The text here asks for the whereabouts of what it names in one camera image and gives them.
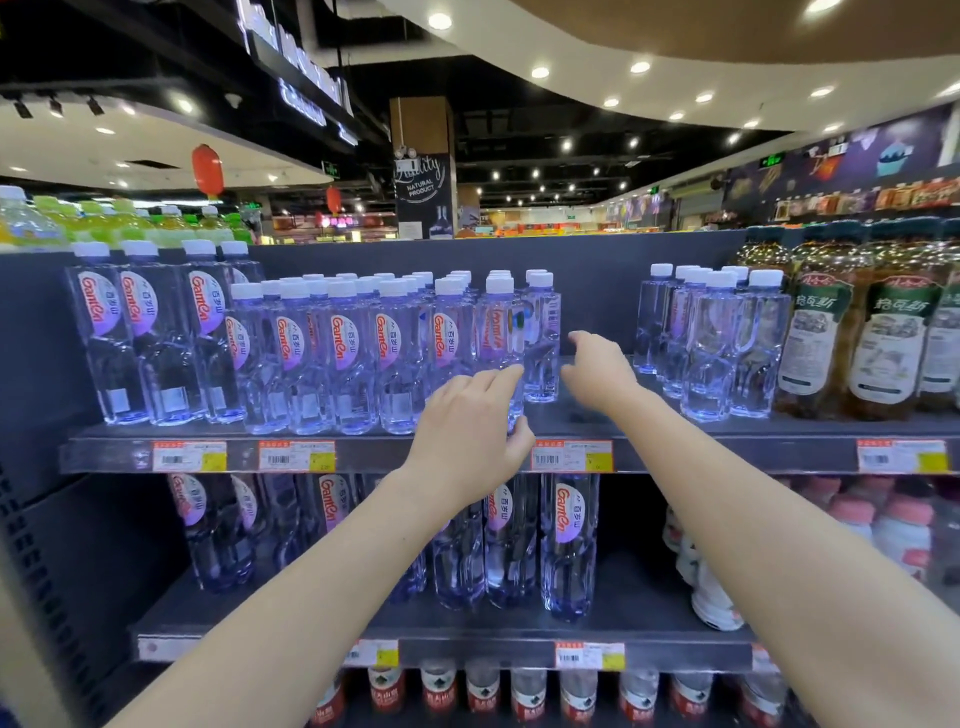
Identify person's left hand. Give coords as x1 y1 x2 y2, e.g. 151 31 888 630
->
401 365 537 514

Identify person's right hand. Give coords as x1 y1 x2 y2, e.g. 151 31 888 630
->
560 330 643 418

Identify dark grey metal shelf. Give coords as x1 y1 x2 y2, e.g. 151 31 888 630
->
0 228 960 728

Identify group of small water bottles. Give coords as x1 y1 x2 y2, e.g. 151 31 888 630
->
228 268 526 436

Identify person's left forearm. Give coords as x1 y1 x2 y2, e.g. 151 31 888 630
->
108 468 466 728

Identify person's right forearm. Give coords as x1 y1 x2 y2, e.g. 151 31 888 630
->
611 386 960 728

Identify group of large water bottles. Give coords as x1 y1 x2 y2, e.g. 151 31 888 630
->
633 262 793 423
166 472 601 622

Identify large clear water bottle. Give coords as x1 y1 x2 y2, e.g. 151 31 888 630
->
179 239 249 425
217 239 265 286
63 241 151 427
118 239 208 427

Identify distant store displays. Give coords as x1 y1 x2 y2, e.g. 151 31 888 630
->
262 202 751 241

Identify black chalkboard sign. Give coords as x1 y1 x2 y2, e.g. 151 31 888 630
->
393 153 456 241

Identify row of red label bottles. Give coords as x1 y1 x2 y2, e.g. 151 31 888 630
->
307 658 789 728

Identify group of amber liquid bottles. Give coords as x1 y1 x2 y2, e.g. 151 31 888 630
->
731 217 960 421

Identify group of recessed ceiling lights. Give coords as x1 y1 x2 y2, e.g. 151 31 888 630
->
89 0 960 211

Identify brown square pillar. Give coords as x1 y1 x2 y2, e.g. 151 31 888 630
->
388 95 457 241

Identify group of white pink bottles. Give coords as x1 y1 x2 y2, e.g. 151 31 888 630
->
662 476 960 631

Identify medium red paper lantern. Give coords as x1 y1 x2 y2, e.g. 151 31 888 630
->
191 143 225 198

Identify illuminated store sign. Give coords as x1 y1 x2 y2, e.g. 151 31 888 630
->
236 0 361 148

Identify row of yellow green bottles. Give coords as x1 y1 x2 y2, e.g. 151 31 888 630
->
0 185 253 253

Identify purple wall mural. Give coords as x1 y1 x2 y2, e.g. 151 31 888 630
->
723 101 960 200

